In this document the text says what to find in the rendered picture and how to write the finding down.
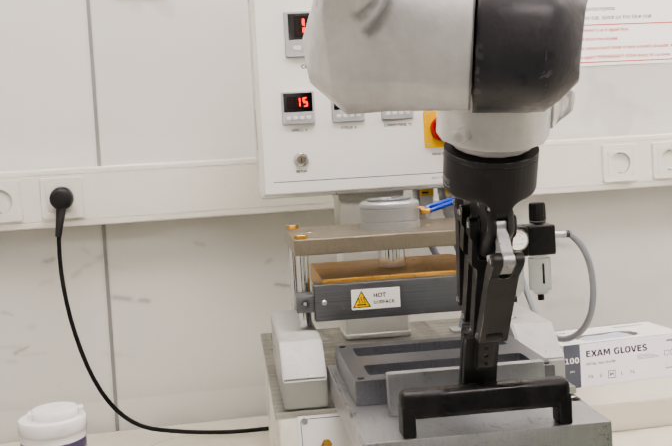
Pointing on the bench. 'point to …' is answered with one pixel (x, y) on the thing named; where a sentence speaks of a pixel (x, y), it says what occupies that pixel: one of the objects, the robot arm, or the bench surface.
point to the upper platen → (383, 267)
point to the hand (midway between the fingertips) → (478, 360)
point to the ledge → (632, 402)
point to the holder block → (417, 355)
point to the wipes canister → (54, 425)
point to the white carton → (617, 354)
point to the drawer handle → (484, 400)
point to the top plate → (377, 229)
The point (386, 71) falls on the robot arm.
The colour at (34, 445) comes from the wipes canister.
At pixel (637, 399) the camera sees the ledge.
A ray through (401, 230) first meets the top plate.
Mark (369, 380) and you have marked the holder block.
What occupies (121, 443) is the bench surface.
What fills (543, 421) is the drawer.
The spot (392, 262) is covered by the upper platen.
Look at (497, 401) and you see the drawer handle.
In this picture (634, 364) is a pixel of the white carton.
